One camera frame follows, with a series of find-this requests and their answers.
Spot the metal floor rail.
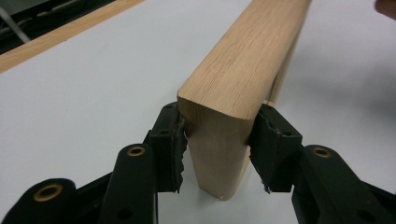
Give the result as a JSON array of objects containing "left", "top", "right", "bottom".
[{"left": 0, "top": 6, "right": 32, "bottom": 44}]

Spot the square wooden box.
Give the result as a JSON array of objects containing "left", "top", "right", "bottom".
[{"left": 177, "top": 0, "right": 312, "bottom": 202}]

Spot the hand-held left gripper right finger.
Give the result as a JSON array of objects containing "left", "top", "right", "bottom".
[{"left": 247, "top": 103, "right": 304, "bottom": 194}]

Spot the white table mat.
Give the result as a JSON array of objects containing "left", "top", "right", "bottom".
[{"left": 0, "top": 0, "right": 396, "bottom": 224}]

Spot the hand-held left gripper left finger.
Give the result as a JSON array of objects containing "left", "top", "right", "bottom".
[{"left": 148, "top": 101, "right": 189, "bottom": 194}]

